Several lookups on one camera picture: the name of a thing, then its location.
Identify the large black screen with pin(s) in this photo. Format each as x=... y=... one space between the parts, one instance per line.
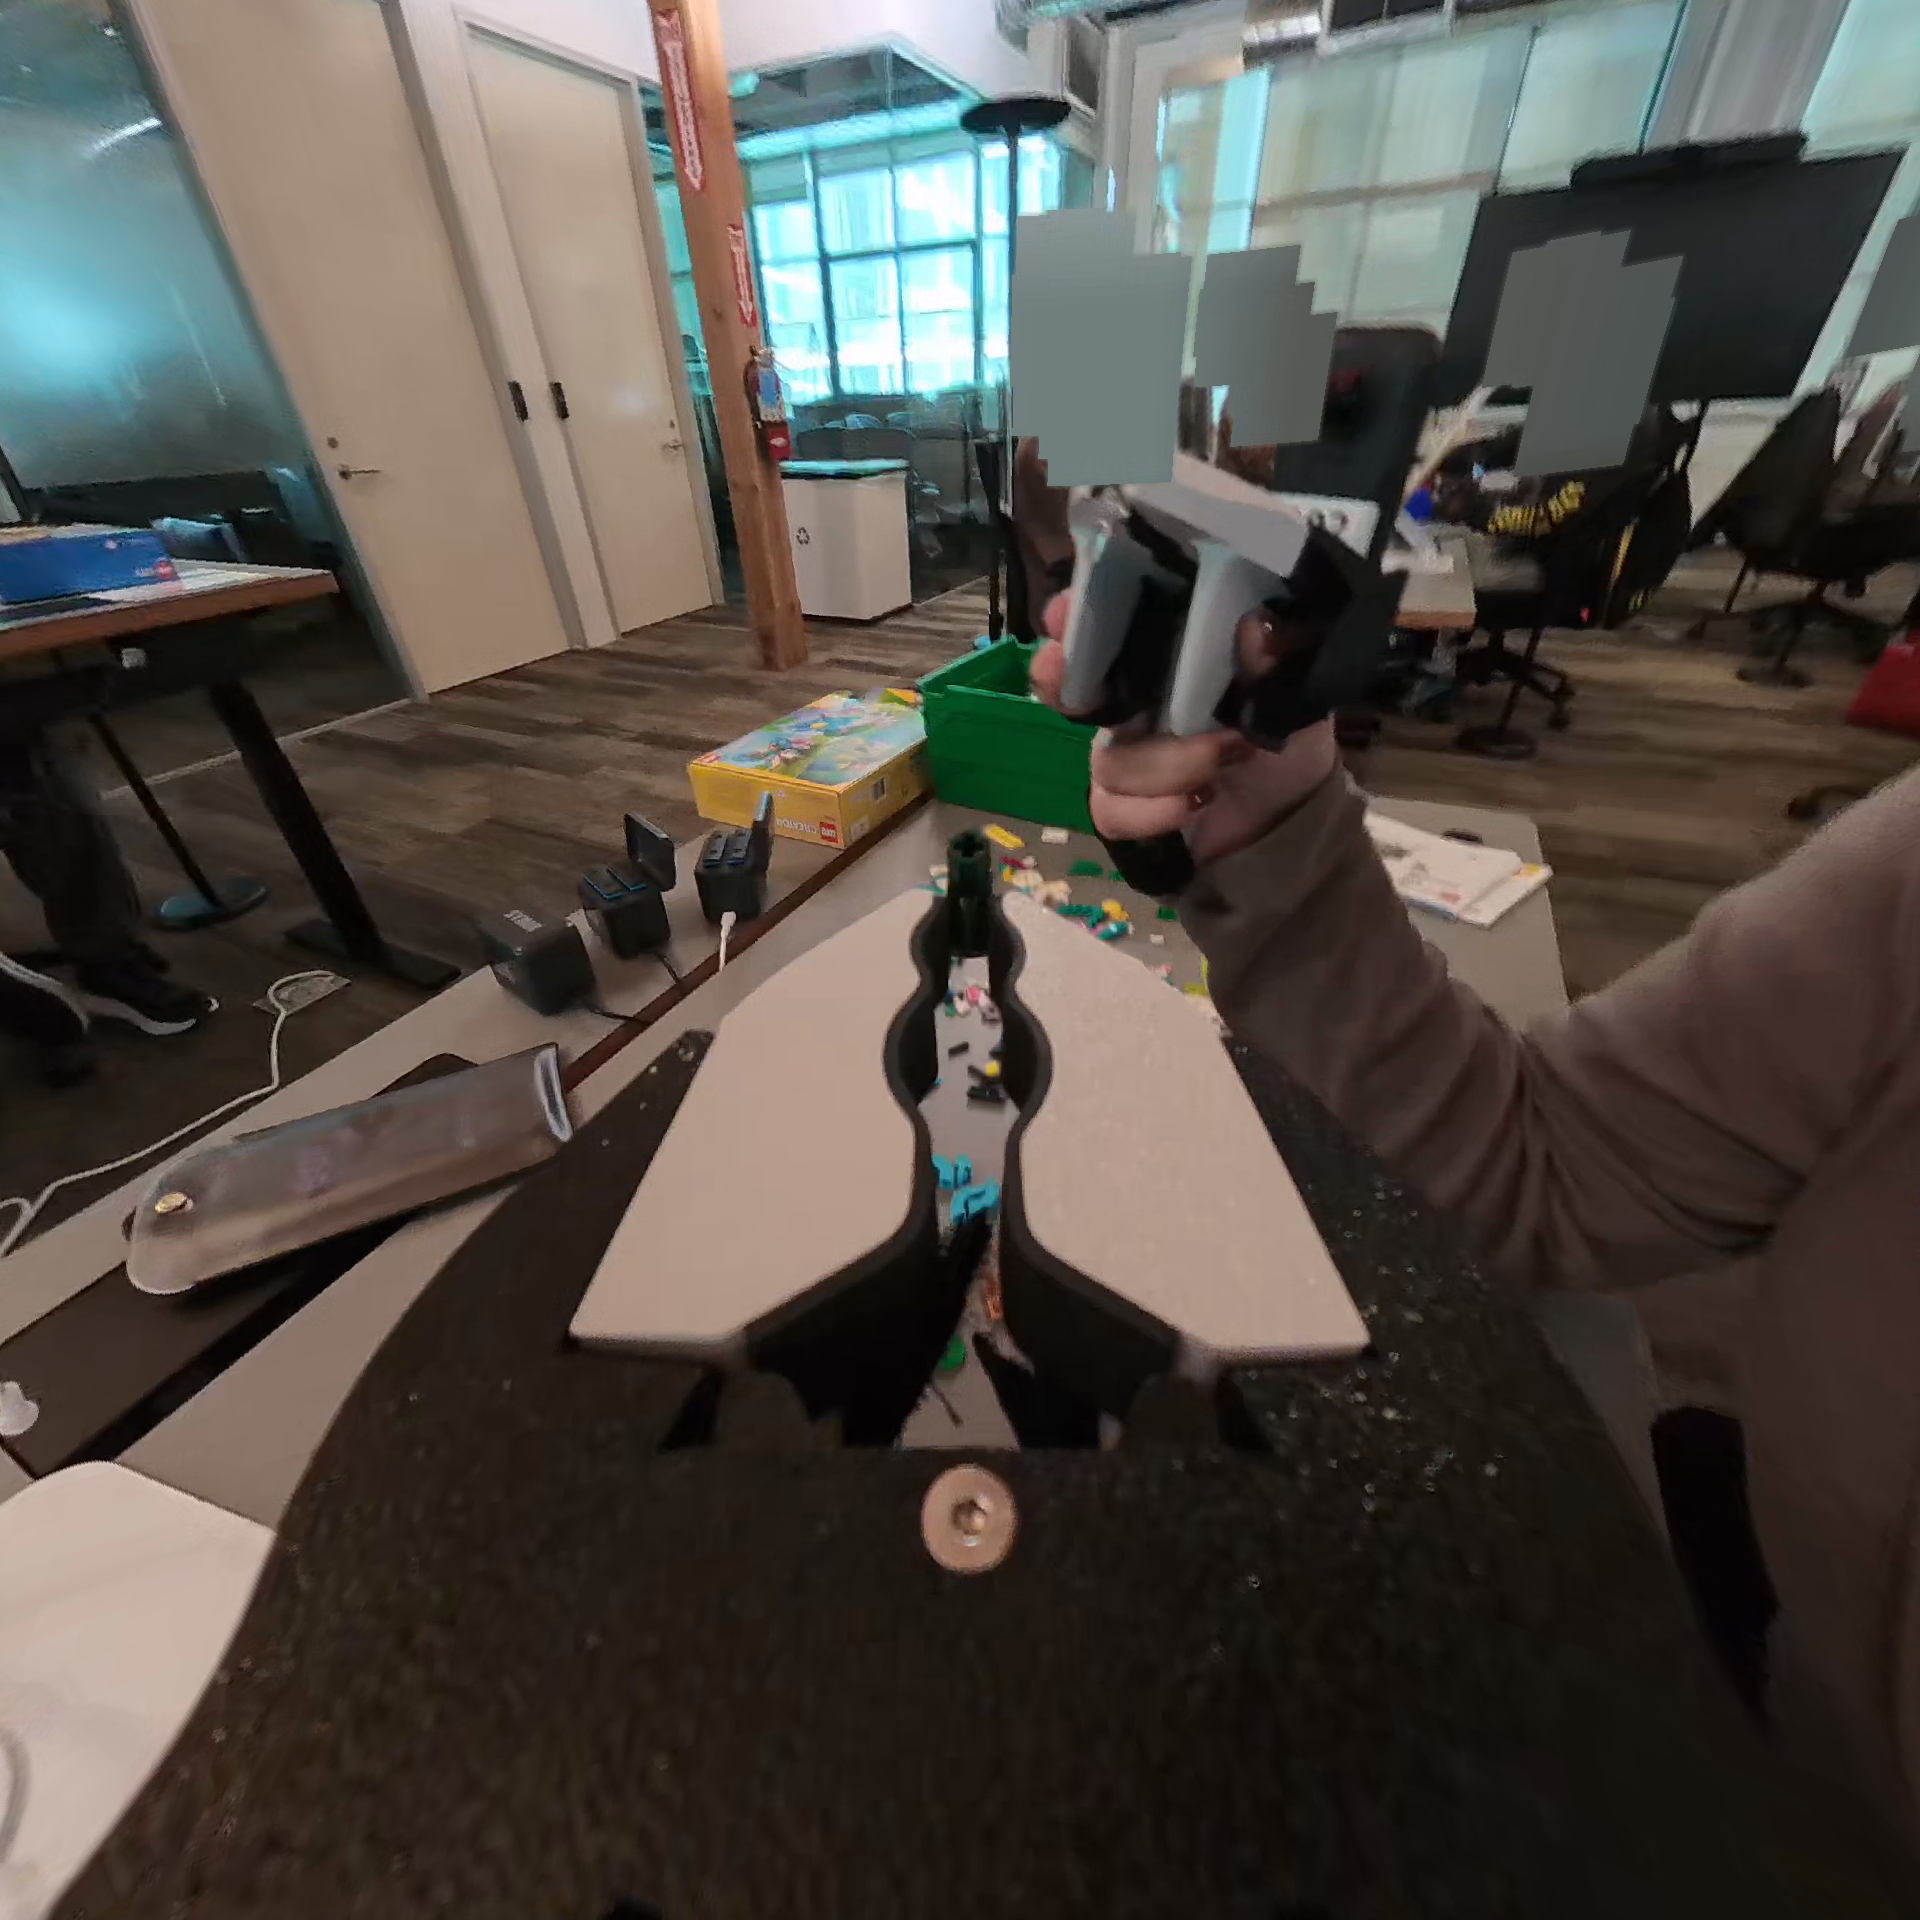
x=1770 y=270

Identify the black cube charger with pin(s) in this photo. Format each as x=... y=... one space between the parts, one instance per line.
x=546 y=968

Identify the short red sign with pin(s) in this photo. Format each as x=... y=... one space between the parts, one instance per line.
x=742 y=270

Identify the black floor lamp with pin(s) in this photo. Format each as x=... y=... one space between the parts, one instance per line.
x=1015 y=112

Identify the grey pouch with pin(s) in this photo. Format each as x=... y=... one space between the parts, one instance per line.
x=345 y=1161

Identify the blue box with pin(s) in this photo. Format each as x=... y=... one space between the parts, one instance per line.
x=76 y=562

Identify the white door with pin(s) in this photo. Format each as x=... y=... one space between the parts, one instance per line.
x=376 y=299
x=600 y=299

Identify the red bag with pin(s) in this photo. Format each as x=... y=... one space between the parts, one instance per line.
x=1886 y=691

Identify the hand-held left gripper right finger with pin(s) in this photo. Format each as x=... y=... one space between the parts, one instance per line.
x=1171 y=1171

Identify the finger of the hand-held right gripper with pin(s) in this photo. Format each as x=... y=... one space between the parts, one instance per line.
x=1110 y=629
x=1218 y=646

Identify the black office chair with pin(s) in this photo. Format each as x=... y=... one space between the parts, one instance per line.
x=1515 y=661
x=1785 y=481

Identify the green plastic bin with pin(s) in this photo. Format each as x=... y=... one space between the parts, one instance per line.
x=991 y=750

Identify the person's right forearm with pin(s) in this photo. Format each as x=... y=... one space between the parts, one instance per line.
x=1575 y=1080

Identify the pile of lego bricks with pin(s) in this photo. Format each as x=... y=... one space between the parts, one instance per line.
x=1103 y=915

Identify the grey desk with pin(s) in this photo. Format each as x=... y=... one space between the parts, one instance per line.
x=270 y=1411

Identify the white paper booklet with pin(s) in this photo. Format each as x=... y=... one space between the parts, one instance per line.
x=1454 y=879

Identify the dark green lego stem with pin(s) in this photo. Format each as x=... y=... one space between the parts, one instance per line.
x=968 y=885

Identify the yellow lego box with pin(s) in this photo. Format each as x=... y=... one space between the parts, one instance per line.
x=809 y=765

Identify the person's right hand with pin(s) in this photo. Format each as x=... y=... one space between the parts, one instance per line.
x=1171 y=781

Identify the wooden office desk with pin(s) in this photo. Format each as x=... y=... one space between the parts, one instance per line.
x=182 y=592

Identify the white trash bin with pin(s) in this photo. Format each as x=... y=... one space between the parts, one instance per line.
x=849 y=546

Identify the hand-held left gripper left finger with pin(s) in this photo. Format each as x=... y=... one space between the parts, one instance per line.
x=763 y=1171

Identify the wooden post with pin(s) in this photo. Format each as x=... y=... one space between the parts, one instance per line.
x=743 y=525

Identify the black yellow jacket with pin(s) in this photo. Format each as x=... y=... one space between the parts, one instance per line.
x=1588 y=539

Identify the large glass window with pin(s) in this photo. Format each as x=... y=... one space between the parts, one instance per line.
x=884 y=255

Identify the long red sign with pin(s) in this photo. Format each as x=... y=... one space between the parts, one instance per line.
x=679 y=105

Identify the fire extinguisher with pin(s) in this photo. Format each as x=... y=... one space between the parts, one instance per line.
x=771 y=411

